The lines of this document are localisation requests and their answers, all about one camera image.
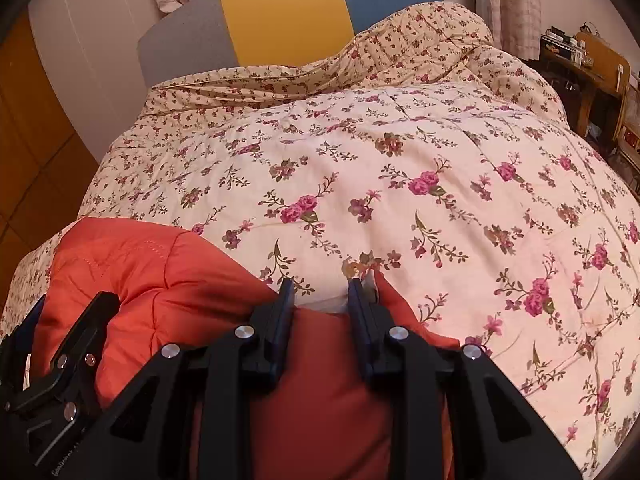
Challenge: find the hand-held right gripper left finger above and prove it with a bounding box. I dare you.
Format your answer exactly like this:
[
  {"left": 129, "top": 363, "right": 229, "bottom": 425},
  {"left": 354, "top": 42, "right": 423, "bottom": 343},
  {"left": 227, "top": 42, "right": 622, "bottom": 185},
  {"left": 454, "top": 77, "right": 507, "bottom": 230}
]
[{"left": 82, "top": 277, "right": 297, "bottom": 480}]

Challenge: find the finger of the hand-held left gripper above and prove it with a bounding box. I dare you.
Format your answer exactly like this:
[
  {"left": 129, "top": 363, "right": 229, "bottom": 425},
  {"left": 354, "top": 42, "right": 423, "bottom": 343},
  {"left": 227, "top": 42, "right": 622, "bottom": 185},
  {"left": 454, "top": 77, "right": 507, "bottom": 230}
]
[
  {"left": 0, "top": 295, "right": 47, "bottom": 391},
  {"left": 2, "top": 291, "right": 121, "bottom": 426}
]

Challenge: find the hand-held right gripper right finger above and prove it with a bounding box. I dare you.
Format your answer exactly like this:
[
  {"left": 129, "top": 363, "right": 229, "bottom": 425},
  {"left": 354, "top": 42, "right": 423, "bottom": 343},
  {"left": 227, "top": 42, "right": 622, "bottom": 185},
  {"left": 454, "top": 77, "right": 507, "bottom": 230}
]
[{"left": 347, "top": 277, "right": 583, "bottom": 480}]

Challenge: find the orange and white duvet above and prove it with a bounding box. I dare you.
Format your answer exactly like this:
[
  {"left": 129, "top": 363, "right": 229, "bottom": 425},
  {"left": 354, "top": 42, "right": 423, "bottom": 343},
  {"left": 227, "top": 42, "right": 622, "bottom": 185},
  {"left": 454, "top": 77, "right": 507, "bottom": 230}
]
[{"left": 30, "top": 217, "right": 461, "bottom": 480}]

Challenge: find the wooden wardrobe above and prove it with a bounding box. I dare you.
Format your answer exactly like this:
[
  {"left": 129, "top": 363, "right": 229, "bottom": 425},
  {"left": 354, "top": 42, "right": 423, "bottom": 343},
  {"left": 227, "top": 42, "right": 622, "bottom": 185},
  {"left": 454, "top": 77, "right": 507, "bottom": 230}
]
[{"left": 0, "top": 10, "right": 101, "bottom": 306}]

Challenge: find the floral quilt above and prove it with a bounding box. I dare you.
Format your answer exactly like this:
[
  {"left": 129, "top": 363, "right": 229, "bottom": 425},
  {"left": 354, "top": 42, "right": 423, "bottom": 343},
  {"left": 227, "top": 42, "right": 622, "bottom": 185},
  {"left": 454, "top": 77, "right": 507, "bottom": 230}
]
[{"left": 0, "top": 2, "right": 640, "bottom": 476}]

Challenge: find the grey yellow blue headboard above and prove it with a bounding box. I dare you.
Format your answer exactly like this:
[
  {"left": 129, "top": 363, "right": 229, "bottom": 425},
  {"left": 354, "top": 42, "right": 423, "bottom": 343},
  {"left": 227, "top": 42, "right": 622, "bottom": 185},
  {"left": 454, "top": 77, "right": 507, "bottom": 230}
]
[{"left": 137, "top": 0, "right": 446, "bottom": 92}]

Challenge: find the wooden desk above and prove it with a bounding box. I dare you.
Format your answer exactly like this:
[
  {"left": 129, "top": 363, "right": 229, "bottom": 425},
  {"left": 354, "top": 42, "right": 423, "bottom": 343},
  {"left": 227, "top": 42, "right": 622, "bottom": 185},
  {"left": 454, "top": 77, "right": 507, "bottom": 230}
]
[{"left": 540, "top": 22, "right": 633, "bottom": 136}]

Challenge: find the dark patterned box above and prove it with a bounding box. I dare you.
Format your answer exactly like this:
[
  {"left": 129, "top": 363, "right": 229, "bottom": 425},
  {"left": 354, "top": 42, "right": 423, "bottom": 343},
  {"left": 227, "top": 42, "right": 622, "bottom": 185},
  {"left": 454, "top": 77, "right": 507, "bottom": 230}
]
[{"left": 541, "top": 30, "right": 577, "bottom": 59}]

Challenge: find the long floral curtain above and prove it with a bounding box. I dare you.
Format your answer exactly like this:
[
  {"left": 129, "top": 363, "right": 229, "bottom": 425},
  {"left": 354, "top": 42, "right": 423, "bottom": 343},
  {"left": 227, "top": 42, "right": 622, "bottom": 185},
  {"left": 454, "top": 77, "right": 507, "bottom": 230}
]
[{"left": 492, "top": 0, "right": 544, "bottom": 59}]

